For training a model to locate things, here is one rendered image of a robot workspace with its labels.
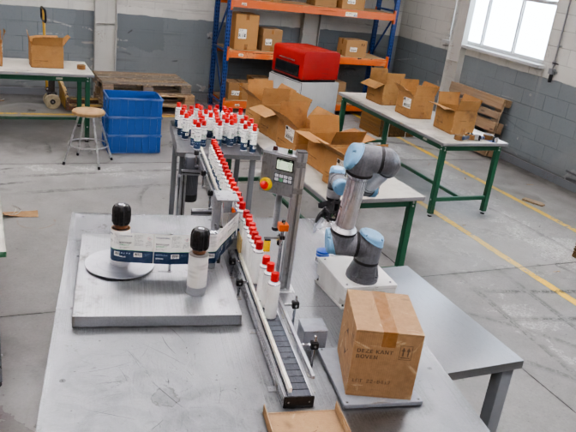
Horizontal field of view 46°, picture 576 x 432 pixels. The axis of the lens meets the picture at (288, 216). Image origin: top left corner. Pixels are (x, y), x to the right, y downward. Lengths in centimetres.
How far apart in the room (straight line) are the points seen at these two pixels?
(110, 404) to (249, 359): 56
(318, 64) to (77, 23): 362
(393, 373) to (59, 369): 118
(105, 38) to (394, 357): 839
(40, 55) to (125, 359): 584
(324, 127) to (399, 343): 314
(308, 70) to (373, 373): 624
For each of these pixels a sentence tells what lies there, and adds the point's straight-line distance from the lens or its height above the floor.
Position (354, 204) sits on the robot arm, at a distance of 289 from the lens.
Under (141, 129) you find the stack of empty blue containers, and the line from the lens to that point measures 770.
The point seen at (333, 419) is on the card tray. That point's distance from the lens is 240.
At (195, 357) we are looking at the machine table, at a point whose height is 83.
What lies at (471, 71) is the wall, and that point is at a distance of 1042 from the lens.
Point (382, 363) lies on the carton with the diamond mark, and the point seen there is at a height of 99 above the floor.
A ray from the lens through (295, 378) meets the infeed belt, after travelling 248.
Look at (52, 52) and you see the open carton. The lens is 809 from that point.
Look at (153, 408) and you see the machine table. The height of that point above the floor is 83.
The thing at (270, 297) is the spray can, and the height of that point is 99.
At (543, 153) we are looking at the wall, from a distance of 930.
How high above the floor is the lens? 228
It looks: 21 degrees down
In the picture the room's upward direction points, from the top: 7 degrees clockwise
